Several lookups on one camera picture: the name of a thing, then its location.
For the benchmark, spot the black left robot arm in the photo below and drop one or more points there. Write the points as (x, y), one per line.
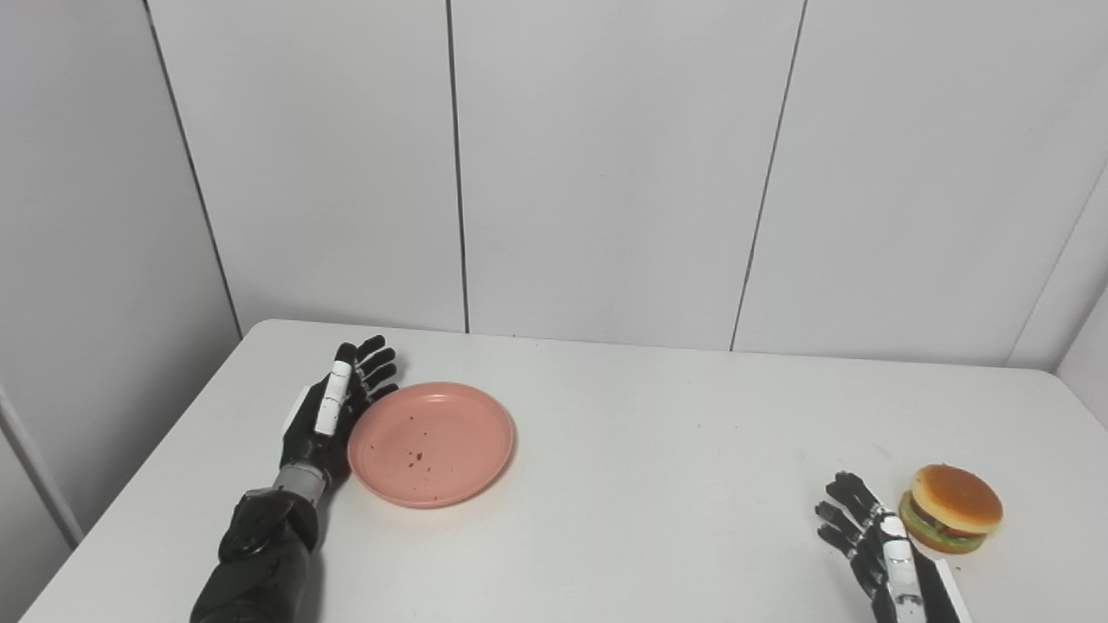
(264, 554)

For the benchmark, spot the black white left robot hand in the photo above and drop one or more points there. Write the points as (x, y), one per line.
(331, 407)

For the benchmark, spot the pink round plate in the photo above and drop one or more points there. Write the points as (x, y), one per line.
(433, 441)

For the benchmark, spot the toy hamburger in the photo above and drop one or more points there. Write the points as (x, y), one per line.
(956, 502)

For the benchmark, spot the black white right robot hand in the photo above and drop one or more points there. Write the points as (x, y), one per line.
(900, 571)

